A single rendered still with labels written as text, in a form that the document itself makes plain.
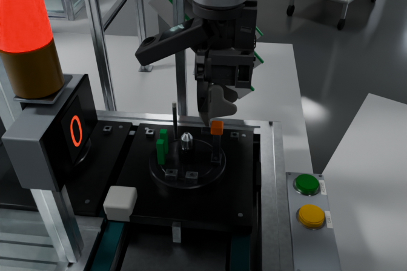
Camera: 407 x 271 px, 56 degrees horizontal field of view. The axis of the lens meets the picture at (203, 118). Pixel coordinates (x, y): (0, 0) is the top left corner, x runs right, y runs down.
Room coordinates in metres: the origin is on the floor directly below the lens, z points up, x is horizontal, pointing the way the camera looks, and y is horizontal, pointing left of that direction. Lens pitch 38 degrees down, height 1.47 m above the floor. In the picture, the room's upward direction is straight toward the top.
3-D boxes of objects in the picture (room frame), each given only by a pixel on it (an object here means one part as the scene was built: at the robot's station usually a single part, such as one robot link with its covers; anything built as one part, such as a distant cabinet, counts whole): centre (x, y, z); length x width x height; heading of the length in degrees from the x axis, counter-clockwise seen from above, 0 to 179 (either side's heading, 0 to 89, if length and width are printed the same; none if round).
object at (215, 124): (0.50, -0.01, 1.04); 0.04 x 0.02 x 0.08; 84
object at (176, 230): (0.38, 0.04, 0.95); 0.01 x 0.01 x 0.04; 84
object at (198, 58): (0.50, -0.03, 1.22); 0.09 x 0.08 x 0.12; 84
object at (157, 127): (0.51, 0.03, 0.96); 0.24 x 0.24 x 0.02; 84
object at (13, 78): (0.33, 0.17, 1.28); 0.05 x 0.05 x 0.05
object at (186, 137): (0.51, 0.03, 1.04); 0.02 x 0.02 x 0.03
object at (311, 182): (0.47, -0.18, 0.96); 0.04 x 0.04 x 0.02
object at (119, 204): (0.42, 0.14, 0.97); 0.05 x 0.05 x 0.04; 84
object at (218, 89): (0.48, -0.02, 1.12); 0.06 x 0.03 x 0.09; 84
